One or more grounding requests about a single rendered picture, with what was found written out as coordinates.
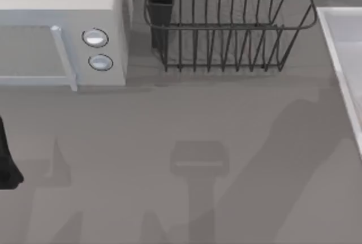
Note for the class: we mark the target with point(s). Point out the small microwave knob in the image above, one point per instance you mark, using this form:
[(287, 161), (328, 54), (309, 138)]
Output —
[(100, 62)]

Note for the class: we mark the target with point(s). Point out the large microwave knob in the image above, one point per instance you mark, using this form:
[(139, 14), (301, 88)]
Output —
[(95, 38)]

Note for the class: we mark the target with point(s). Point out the microwave oven door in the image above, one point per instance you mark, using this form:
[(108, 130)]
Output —
[(28, 51)]

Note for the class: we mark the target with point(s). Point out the white sink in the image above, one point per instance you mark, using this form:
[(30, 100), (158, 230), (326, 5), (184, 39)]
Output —
[(343, 57)]

